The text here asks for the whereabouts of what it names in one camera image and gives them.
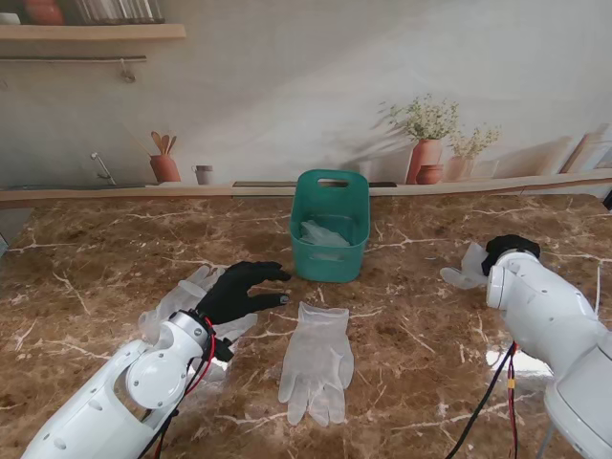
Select green plastic basket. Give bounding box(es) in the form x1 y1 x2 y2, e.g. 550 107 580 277
290 169 372 284

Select red black left arm cables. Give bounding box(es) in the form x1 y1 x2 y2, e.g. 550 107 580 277
138 315 216 459

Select red black right arm cables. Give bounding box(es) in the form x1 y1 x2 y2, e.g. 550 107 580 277
442 341 522 459

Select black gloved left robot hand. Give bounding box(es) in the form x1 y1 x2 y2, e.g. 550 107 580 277
198 260 293 326

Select grey right arm cable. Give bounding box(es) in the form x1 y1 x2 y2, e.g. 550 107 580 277
535 420 557 459

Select red black arm cables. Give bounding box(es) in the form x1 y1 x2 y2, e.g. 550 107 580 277
442 341 522 459
138 315 216 459

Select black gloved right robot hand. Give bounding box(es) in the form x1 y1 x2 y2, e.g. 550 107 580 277
480 233 541 277

